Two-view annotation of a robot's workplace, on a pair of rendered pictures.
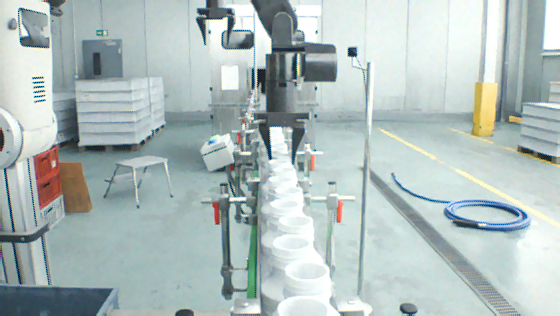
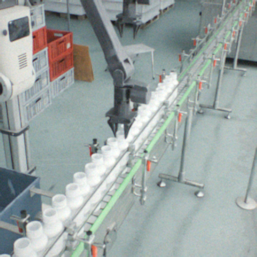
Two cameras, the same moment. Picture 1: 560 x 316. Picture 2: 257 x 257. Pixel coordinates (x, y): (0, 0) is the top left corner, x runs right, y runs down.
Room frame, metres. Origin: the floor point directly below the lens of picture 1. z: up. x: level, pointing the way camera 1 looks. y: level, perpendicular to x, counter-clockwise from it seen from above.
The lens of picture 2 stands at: (-0.30, -0.50, 1.83)
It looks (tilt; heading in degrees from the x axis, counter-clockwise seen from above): 28 degrees down; 23
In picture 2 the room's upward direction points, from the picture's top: 3 degrees clockwise
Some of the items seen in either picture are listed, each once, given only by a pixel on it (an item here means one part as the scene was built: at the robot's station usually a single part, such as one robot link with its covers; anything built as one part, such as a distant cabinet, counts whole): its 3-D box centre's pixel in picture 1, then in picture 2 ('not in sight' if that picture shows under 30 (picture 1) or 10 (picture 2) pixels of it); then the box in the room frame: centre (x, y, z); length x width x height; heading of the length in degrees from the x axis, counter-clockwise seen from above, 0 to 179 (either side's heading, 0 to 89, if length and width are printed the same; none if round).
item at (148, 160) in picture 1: (136, 178); (129, 61); (4.30, 1.50, 0.21); 0.61 x 0.47 x 0.41; 56
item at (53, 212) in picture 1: (29, 216); (49, 80); (3.35, 2.17, 0.11); 0.61 x 0.41 x 0.22; 5
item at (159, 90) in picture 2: not in sight; (158, 105); (1.26, 0.02, 1.08); 0.06 x 0.06 x 0.17
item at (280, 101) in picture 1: (281, 101); (121, 108); (0.79, 0.00, 1.26); 0.10 x 0.07 x 0.07; 92
